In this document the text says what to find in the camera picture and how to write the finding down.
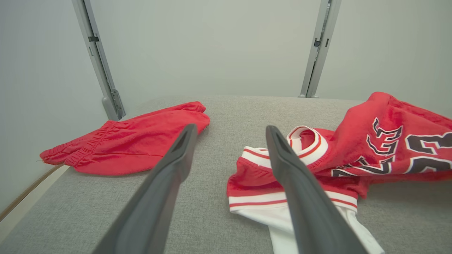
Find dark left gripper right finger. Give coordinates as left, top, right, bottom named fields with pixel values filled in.
left=266, top=125, right=369, bottom=254

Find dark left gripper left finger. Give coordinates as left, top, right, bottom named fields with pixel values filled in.
left=93, top=123, right=198, bottom=254

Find red shorts with white stripe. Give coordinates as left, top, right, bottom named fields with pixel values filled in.
left=40, top=101, right=211, bottom=176

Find red basketball jersey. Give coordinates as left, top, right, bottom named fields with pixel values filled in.
left=226, top=92, right=452, bottom=254

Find white basket with brown rim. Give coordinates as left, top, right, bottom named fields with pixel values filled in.
left=0, top=163, right=70, bottom=244

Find grey metal partition post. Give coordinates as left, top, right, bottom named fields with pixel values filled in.
left=71, top=0, right=126, bottom=121
left=298, top=0, right=342, bottom=98

